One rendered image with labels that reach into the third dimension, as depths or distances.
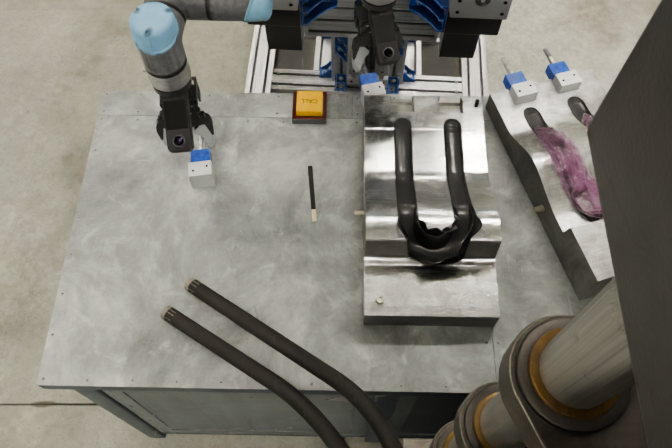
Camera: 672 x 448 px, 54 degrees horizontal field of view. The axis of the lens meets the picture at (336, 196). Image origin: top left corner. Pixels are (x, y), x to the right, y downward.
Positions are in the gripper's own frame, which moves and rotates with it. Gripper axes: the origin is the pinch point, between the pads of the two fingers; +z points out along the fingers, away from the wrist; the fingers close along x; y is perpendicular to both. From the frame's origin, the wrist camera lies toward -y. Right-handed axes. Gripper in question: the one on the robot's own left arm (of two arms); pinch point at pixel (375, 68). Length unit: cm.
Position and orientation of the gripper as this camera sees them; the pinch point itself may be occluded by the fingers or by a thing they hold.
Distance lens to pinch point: 149.8
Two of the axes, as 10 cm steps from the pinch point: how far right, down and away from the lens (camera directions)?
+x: -9.8, 1.8, -1.1
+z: -0.1, 4.8, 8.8
